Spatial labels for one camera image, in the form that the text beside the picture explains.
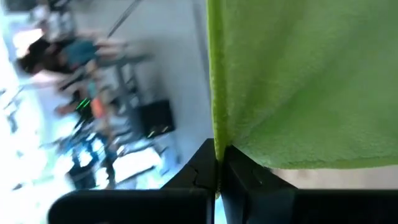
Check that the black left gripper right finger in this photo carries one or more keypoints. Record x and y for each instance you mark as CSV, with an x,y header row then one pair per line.
x,y
295,207

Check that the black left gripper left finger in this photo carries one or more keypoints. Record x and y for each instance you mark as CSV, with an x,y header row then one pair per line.
x,y
140,208

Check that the green microfiber towel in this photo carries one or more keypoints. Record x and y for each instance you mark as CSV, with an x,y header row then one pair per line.
x,y
295,77

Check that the black box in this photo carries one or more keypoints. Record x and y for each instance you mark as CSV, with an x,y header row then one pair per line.
x,y
155,118

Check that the person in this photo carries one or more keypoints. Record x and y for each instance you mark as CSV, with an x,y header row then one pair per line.
x,y
77,53

